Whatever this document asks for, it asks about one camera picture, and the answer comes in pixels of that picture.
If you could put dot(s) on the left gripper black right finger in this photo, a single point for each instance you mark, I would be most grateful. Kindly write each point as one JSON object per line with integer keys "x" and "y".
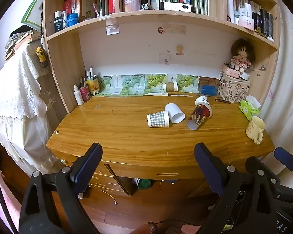
{"x": 247, "y": 203}

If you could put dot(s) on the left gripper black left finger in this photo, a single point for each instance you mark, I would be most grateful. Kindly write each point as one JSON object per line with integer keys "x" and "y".
{"x": 38, "y": 211}

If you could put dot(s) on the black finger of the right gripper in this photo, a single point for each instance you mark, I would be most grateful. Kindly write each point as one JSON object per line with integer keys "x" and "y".
{"x": 284, "y": 157}

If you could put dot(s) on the white panda paper cup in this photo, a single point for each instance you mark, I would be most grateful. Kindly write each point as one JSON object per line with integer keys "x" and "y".
{"x": 201, "y": 99}

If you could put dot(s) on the red illustrated tall cup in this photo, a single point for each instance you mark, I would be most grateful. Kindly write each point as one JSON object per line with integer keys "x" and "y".
{"x": 199, "y": 116}

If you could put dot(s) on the plain white paper cup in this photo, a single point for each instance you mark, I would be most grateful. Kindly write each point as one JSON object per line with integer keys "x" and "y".
{"x": 176, "y": 115}

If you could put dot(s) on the grey checked paper cup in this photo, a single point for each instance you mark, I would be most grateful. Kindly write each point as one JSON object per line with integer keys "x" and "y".
{"x": 159, "y": 119}

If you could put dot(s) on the brown sleeve paper cup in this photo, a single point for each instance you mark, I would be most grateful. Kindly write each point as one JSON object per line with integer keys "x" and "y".
{"x": 171, "y": 86}

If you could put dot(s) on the cream ceramic mug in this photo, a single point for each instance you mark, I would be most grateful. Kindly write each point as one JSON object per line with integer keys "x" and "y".
{"x": 255, "y": 129}

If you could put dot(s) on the green tissue pack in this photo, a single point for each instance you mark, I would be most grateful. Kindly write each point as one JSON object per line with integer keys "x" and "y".
{"x": 250, "y": 107}

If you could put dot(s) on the letter print fabric bag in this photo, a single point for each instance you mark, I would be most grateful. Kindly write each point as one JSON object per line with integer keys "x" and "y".
{"x": 232, "y": 89}

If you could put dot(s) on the black pen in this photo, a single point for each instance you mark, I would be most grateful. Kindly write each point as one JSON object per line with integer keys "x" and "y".
{"x": 222, "y": 101}

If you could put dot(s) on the white spray bottle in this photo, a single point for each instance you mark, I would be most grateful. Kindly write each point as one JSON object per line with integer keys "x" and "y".
{"x": 78, "y": 96}

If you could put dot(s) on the white lace cloth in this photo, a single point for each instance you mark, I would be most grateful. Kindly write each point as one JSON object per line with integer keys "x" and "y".
{"x": 30, "y": 111}

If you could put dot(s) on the blue plastic case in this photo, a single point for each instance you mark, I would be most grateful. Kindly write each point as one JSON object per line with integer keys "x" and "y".
{"x": 208, "y": 90}

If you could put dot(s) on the pink pen holder can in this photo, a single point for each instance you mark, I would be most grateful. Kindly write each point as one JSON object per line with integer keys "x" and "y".
{"x": 85, "y": 93}

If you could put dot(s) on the pink rounded box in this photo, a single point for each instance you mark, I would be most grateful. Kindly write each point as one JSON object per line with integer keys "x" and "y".
{"x": 227, "y": 70}

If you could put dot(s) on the brown haired rag doll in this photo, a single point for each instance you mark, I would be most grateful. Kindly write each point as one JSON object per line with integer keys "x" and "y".
{"x": 243, "y": 55}

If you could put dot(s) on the yellow printed can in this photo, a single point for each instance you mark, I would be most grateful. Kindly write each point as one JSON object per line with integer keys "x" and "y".
{"x": 93, "y": 85}

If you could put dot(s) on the green leaf folded calendar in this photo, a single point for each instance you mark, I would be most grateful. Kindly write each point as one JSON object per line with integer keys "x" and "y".
{"x": 146, "y": 84}

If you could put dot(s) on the wooden desk with shelves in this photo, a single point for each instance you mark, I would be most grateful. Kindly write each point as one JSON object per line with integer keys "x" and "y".
{"x": 112, "y": 72}

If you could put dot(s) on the dark bottle on shelf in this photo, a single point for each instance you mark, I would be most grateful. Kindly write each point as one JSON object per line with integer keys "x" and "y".
{"x": 58, "y": 21}

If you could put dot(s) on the blue jar on shelf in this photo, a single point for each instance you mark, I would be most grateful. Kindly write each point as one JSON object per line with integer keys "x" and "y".
{"x": 72, "y": 19}

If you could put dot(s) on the yellow toy keychain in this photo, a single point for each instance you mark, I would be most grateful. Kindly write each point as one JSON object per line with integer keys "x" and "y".
{"x": 40, "y": 54}

